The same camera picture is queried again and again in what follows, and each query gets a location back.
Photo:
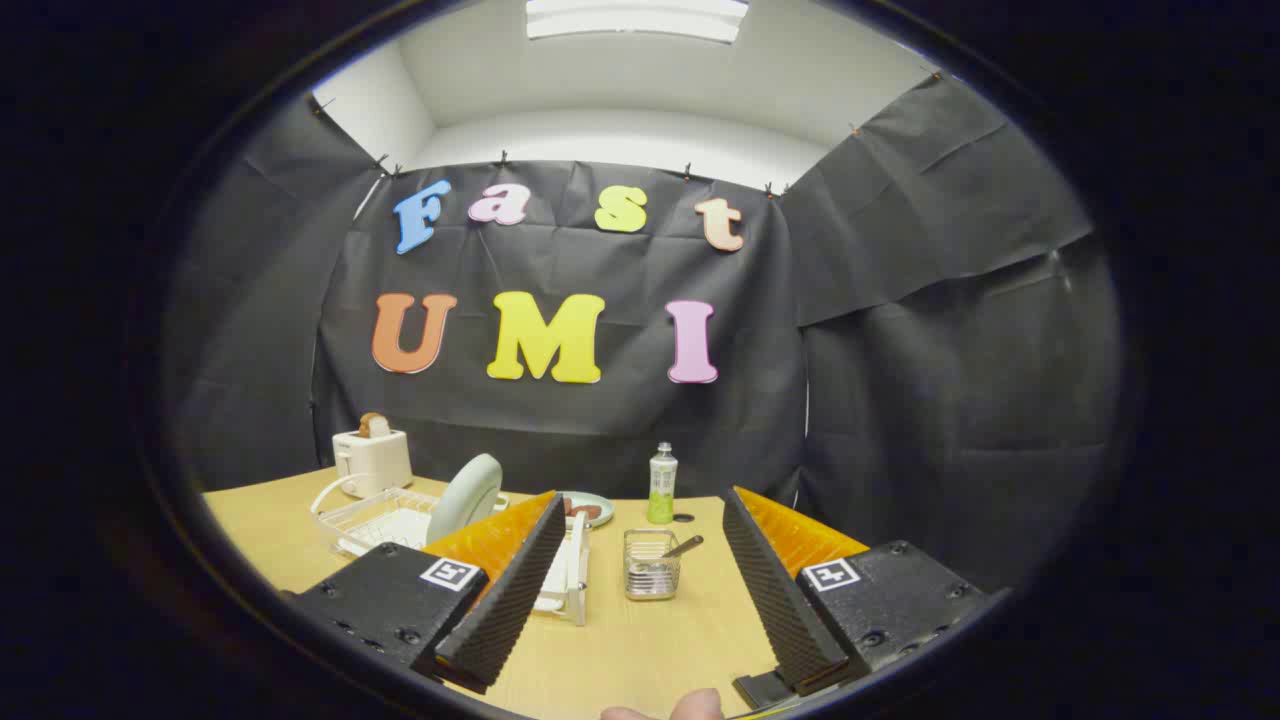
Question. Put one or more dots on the ceiling light panel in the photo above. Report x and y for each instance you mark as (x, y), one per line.
(640, 18)

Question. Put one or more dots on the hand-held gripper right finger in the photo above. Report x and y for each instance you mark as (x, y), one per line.
(775, 590)

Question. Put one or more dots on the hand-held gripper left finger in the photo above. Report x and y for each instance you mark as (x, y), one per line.
(515, 590)

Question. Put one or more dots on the small plate with patties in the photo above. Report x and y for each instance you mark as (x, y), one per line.
(600, 508)

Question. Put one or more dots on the green drink bottle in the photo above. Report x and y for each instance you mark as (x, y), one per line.
(662, 480)

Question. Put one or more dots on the white toaster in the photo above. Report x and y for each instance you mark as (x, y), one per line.
(372, 460)

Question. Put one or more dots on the brown bread slice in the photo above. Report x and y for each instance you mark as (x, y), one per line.
(373, 424)

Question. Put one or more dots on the white drain tray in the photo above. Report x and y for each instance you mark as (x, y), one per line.
(400, 527)

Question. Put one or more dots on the pale green plate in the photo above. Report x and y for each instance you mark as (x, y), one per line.
(465, 495)

